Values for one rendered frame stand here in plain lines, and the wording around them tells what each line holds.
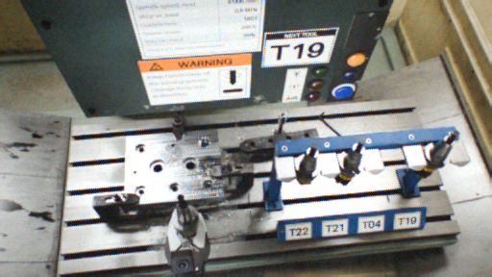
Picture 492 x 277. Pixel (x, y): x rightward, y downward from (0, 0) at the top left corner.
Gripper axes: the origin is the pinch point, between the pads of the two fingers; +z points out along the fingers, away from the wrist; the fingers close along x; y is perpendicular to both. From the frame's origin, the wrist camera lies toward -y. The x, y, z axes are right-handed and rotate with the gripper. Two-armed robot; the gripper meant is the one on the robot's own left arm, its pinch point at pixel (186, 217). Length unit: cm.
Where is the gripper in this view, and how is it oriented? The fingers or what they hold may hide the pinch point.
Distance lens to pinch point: 106.6
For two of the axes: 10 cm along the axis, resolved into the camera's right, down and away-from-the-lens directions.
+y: -0.2, 5.4, 8.4
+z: -1.1, -8.4, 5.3
